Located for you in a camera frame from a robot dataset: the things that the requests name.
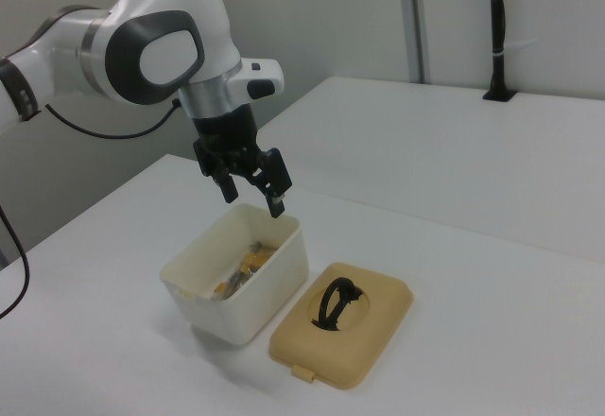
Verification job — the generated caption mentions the black pole with base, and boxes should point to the black pole with base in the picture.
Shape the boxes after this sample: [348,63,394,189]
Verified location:
[481,0,518,103]

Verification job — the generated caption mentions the grey partition post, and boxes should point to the grey partition post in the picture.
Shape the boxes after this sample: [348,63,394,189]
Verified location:
[398,0,430,82]

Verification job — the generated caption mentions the tan lid with black handle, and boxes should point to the tan lid with black handle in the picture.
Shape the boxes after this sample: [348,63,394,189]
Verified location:
[268,261,415,392]

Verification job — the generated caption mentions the white plastic tool case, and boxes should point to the white plastic tool case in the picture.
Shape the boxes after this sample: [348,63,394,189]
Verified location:
[159,202,311,349]

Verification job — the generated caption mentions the white cable tie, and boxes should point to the white cable tie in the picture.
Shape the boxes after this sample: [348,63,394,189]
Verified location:
[490,39,539,59]

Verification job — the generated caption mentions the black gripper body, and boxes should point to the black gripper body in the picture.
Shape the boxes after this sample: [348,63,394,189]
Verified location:
[193,103,260,155]

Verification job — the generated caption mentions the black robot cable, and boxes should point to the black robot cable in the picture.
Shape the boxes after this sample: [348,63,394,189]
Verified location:
[0,97,183,321]

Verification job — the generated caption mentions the clear bag of yellow parts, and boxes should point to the clear bag of yellow parts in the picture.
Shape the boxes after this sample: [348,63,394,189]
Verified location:
[207,240,281,302]

